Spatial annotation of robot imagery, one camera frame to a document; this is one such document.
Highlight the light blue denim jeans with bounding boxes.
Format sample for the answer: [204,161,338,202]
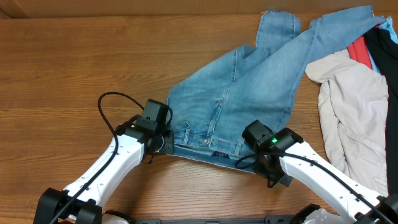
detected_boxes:
[167,6,385,168]

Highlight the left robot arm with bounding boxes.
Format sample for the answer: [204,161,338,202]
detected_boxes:
[34,126,174,224]

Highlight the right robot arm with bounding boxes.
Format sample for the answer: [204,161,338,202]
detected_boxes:
[251,126,397,223]

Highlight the beige cloth garment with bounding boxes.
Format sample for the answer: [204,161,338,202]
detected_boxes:
[305,50,389,197]

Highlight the red garment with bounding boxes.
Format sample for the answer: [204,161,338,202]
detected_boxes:
[347,36,380,73]

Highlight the black garment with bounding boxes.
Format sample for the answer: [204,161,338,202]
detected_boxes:
[364,28,397,194]

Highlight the light blue garment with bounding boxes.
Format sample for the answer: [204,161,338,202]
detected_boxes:
[368,16,397,74]

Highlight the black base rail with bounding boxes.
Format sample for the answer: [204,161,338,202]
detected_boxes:
[102,214,303,224]

